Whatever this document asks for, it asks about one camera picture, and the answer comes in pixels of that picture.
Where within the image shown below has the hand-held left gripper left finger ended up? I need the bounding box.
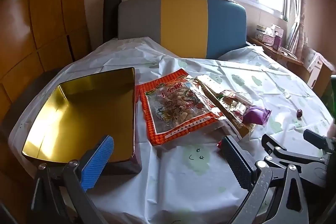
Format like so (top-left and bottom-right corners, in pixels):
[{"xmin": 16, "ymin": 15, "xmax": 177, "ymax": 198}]
[{"xmin": 31, "ymin": 135, "xmax": 114, "ymax": 224}]

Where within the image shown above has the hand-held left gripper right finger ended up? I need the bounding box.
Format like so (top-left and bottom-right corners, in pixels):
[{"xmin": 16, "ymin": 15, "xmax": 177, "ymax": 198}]
[{"xmin": 221, "ymin": 135, "xmax": 310, "ymax": 224}]

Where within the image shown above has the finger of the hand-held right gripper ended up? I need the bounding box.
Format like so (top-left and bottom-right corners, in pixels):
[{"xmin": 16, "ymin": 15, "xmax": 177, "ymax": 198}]
[
  {"xmin": 304, "ymin": 129, "xmax": 335, "ymax": 150},
  {"xmin": 262, "ymin": 134, "xmax": 330, "ymax": 165}
]

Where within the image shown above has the purple snack packet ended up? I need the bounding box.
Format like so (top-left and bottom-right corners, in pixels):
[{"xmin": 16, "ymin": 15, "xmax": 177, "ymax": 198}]
[{"xmin": 241, "ymin": 105, "xmax": 272, "ymax": 126}]

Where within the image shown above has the gold tin box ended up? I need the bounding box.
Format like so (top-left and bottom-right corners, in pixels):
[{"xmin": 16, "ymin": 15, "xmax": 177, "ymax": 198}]
[{"xmin": 21, "ymin": 67, "xmax": 143, "ymax": 176}]

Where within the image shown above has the red checkered snack bag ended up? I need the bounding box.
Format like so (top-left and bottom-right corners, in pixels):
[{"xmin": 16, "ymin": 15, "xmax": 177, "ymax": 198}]
[{"xmin": 138, "ymin": 69, "xmax": 226, "ymax": 146}]

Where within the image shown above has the gold edged snack bag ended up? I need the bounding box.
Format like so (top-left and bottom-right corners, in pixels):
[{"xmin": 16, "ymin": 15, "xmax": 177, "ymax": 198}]
[{"xmin": 197, "ymin": 76, "xmax": 256, "ymax": 141}]

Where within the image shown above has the white red snack packet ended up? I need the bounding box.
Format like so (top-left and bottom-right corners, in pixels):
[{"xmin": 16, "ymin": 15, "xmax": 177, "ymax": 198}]
[{"xmin": 231, "ymin": 103, "xmax": 248, "ymax": 119}]

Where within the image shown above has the cloud print plastic sheet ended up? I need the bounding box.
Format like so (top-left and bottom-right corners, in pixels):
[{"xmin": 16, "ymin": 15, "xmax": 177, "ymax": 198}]
[{"xmin": 8, "ymin": 36, "xmax": 336, "ymax": 224}]

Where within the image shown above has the green red snack packet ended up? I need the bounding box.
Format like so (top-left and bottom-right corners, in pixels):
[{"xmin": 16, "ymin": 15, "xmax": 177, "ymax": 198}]
[{"xmin": 219, "ymin": 91, "xmax": 252, "ymax": 109}]

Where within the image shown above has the white carton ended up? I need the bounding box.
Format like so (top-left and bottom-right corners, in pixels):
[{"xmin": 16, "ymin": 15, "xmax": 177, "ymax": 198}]
[{"xmin": 302, "ymin": 46, "xmax": 326, "ymax": 88}]

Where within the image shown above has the cream wrapped snack packet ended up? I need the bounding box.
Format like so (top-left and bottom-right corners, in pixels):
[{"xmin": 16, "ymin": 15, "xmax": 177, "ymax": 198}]
[{"xmin": 197, "ymin": 75, "xmax": 223, "ymax": 93}]

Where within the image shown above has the wooden bedside table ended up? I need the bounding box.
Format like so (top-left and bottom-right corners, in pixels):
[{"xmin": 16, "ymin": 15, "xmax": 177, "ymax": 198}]
[{"xmin": 248, "ymin": 36, "xmax": 334, "ymax": 90}]

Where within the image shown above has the purple box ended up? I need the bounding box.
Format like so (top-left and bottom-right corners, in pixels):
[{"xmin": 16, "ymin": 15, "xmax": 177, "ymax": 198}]
[{"xmin": 273, "ymin": 35, "xmax": 284, "ymax": 51}]

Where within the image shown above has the pink floral tissue box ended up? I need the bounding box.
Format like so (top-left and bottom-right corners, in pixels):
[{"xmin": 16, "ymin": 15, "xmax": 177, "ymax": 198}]
[{"xmin": 260, "ymin": 32, "xmax": 276, "ymax": 43}]

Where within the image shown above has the white small box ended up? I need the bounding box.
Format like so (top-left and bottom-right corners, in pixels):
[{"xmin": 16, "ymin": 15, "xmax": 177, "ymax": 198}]
[{"xmin": 270, "ymin": 24, "xmax": 284, "ymax": 37}]

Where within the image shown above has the green white box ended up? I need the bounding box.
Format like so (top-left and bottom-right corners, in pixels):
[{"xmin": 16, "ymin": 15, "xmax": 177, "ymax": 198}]
[{"xmin": 256, "ymin": 25, "xmax": 267, "ymax": 39}]

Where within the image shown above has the hanging floral curtain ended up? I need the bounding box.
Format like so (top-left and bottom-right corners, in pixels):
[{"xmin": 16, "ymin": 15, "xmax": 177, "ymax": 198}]
[{"xmin": 285, "ymin": 0, "xmax": 310, "ymax": 56}]

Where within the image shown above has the grey yellow blue headboard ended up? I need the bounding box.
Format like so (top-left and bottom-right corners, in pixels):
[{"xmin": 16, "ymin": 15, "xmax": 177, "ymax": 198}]
[{"xmin": 117, "ymin": 0, "xmax": 247, "ymax": 60}]

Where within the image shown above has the wooden wardrobe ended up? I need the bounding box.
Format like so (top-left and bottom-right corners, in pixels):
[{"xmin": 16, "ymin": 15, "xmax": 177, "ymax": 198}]
[{"xmin": 0, "ymin": 0, "xmax": 91, "ymax": 119}]

